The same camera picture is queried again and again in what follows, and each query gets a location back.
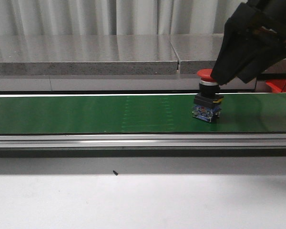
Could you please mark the green conveyor belt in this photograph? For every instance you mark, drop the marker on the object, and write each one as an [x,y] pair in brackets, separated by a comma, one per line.
[101,114]

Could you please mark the grey stone countertop slab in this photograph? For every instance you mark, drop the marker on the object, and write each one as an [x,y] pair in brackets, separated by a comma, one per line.
[107,54]

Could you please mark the aluminium conveyor frame rail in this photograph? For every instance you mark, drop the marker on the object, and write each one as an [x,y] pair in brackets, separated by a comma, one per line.
[271,140]

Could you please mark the red plastic tray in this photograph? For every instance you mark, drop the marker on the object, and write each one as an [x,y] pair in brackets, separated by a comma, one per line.
[276,86]

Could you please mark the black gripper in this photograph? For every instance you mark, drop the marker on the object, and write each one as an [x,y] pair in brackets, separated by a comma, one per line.
[254,39]

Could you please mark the white pleated curtain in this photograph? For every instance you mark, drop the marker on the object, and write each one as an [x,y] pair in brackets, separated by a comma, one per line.
[114,17]

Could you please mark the red mushroom button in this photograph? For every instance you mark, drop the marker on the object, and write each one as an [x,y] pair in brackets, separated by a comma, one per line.
[207,102]

